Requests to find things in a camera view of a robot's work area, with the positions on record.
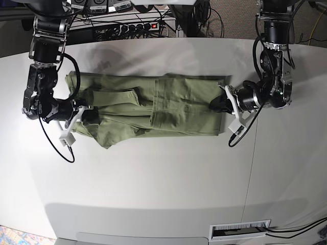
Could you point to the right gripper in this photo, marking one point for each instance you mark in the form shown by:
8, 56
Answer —
67, 113

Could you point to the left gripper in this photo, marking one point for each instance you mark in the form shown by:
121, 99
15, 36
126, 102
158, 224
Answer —
241, 103

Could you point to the green T-shirt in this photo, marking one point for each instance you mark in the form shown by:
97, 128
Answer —
171, 105

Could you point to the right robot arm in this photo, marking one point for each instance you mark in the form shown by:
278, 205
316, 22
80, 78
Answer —
52, 22

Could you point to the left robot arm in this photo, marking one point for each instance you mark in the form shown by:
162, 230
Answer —
270, 52

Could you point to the grey table leg column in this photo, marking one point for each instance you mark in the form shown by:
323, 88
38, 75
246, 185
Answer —
180, 15

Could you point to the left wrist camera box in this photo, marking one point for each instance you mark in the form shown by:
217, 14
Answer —
237, 127

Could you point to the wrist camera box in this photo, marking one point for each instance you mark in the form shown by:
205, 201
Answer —
237, 127
67, 139

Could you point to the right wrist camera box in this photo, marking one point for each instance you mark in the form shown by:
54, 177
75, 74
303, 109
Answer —
67, 139

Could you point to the black power strip red switch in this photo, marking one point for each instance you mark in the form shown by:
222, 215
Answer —
138, 27

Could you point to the table cable grommet slot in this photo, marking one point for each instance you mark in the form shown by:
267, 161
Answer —
238, 231

